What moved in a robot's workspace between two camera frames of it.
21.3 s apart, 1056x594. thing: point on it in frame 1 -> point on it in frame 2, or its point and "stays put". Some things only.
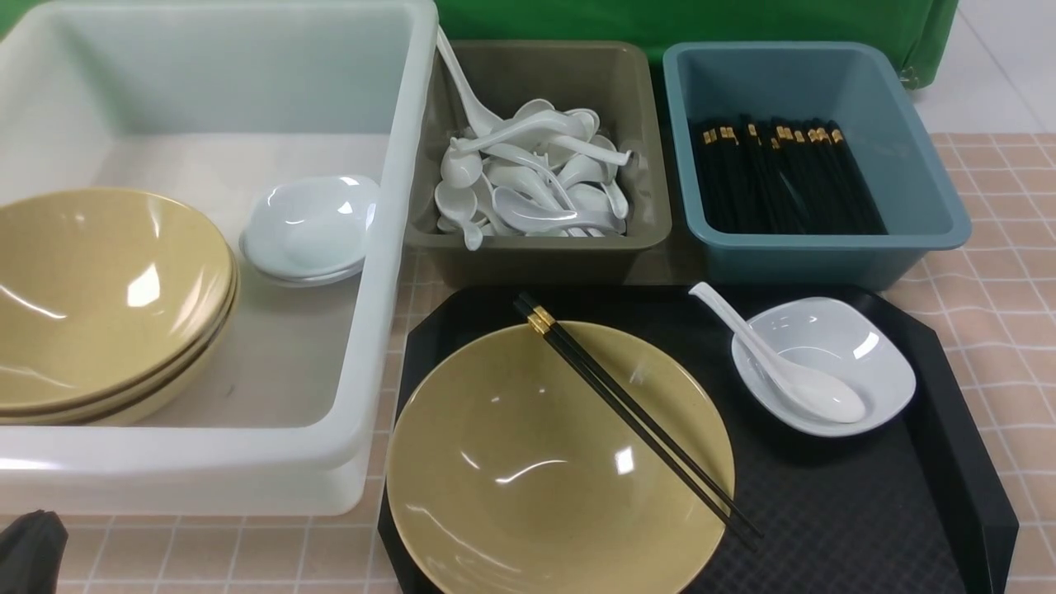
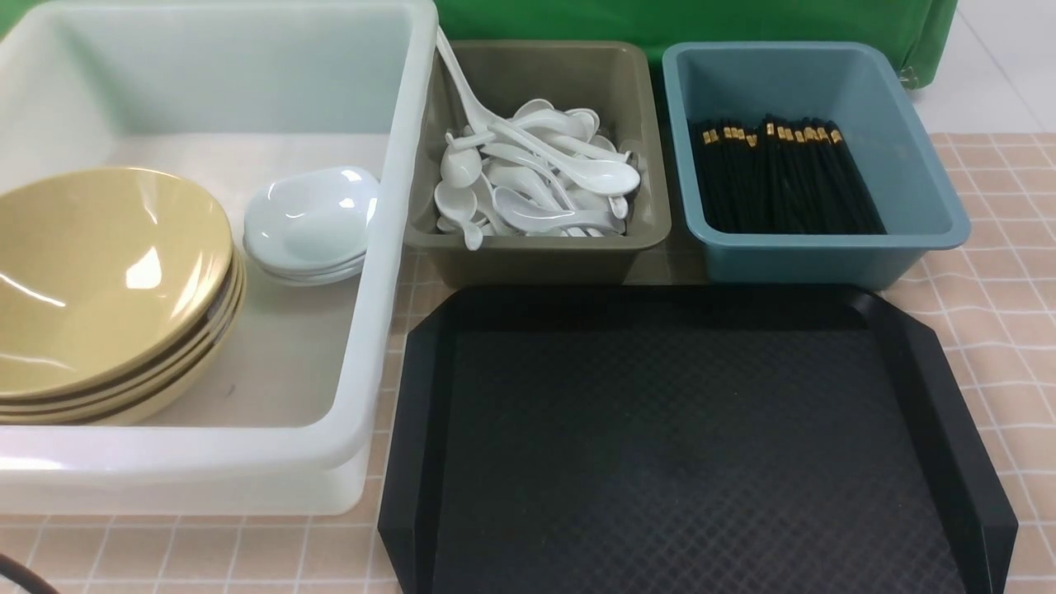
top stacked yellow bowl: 101,289 stays put
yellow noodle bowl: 507,475 -> 101,269
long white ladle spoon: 483,115 stays put
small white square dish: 833,337 -> 315,215
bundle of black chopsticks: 778,176 stays put
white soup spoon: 813,394 -> 596,176
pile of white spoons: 539,172 stays put
